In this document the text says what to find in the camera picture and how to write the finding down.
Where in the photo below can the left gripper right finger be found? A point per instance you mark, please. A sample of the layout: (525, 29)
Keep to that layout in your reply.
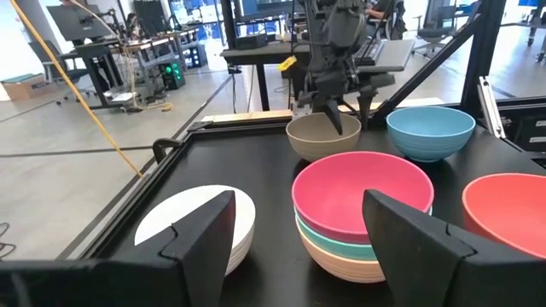
(409, 256)

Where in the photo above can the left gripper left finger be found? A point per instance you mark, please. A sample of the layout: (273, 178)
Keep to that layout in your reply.
(200, 256)

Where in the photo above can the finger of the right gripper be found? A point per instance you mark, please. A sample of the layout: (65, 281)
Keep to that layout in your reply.
(366, 106)
(335, 117)

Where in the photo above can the beige bowl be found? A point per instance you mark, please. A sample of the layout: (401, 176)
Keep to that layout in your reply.
(311, 145)

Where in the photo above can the white bowl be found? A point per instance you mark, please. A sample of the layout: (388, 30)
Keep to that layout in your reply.
(170, 209)

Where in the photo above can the blue bowl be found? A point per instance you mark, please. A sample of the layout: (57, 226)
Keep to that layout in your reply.
(426, 140)

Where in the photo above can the teal bowl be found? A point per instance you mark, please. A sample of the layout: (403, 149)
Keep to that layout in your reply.
(332, 248)

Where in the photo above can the pink bowl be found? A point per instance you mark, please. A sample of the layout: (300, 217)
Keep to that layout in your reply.
(332, 196)

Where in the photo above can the coral red bowl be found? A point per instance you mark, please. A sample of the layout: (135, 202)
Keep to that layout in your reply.
(507, 213)

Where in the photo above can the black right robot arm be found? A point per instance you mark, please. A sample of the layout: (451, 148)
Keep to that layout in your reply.
(346, 25)

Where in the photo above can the black keyboard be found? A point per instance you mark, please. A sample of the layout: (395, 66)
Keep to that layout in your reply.
(370, 52)

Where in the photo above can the yellow tag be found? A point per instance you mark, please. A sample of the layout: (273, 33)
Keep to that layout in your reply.
(288, 63)

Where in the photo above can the grey table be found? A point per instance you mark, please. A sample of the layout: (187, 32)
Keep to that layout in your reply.
(396, 55)

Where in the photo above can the peach bowl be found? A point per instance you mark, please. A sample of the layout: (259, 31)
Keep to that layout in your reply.
(341, 268)

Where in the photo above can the person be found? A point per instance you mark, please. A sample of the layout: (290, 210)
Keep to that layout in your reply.
(377, 8)

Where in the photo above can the black mesh office chair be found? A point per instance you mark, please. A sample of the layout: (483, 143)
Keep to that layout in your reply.
(435, 25)

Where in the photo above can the aluminium extrusion bar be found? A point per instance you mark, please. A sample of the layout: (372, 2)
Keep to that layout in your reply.
(490, 106)

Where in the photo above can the computer tower green lights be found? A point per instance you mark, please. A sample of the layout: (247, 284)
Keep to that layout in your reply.
(173, 76)

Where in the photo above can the black labelled drawer unit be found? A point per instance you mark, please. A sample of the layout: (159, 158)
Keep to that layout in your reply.
(531, 136)

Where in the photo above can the black office desk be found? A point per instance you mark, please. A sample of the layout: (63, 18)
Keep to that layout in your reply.
(141, 42)

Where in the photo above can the cardboard box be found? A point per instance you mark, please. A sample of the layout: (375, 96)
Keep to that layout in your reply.
(27, 87)

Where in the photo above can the grey office chair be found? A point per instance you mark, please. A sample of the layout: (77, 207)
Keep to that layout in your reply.
(51, 64)

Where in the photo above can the black computer monitor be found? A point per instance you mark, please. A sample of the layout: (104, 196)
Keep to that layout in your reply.
(79, 21)

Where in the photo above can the black diagonal frame brace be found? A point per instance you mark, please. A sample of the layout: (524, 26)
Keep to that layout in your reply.
(426, 64)

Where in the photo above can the black frame post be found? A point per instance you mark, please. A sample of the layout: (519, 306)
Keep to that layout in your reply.
(484, 51)

